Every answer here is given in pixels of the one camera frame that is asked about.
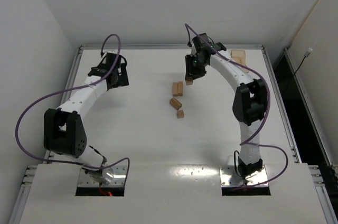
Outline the numbered wood cube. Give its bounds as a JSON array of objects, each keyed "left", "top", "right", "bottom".
[{"left": 176, "top": 109, "right": 184, "bottom": 119}]

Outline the aluminium table frame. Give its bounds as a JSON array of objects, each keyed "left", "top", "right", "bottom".
[{"left": 18, "top": 45, "right": 337, "bottom": 223}]

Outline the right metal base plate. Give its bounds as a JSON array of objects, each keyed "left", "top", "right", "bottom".
[{"left": 219, "top": 165, "right": 269, "bottom": 188}]

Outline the long light wood block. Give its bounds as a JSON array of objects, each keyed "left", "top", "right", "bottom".
[{"left": 172, "top": 82, "right": 179, "bottom": 96}]

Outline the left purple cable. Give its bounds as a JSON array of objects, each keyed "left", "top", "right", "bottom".
[{"left": 15, "top": 33, "right": 130, "bottom": 177}]

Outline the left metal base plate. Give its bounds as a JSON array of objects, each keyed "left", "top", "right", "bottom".
[{"left": 78, "top": 165, "right": 127, "bottom": 188}]

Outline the clear amber plastic bin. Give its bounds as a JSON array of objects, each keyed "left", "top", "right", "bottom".
[{"left": 231, "top": 50, "right": 246, "bottom": 66}]

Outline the dark grained wood block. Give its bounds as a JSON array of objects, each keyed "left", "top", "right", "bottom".
[{"left": 170, "top": 97, "right": 182, "bottom": 110}]

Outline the black wall cable with plug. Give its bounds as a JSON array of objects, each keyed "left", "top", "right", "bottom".
[{"left": 293, "top": 48, "right": 313, "bottom": 77}]

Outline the metal base plate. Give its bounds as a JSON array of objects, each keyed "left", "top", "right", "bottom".
[
  {"left": 78, "top": 165, "right": 127, "bottom": 188},
  {"left": 219, "top": 165, "right": 269, "bottom": 188}
]

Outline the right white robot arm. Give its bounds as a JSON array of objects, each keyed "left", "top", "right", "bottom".
[{"left": 185, "top": 33, "right": 269, "bottom": 179}]

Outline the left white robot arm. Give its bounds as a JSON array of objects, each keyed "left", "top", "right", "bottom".
[{"left": 44, "top": 52, "right": 129, "bottom": 184}]

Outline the lettered wood cube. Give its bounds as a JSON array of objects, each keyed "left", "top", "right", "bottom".
[{"left": 185, "top": 80, "right": 193, "bottom": 86}]

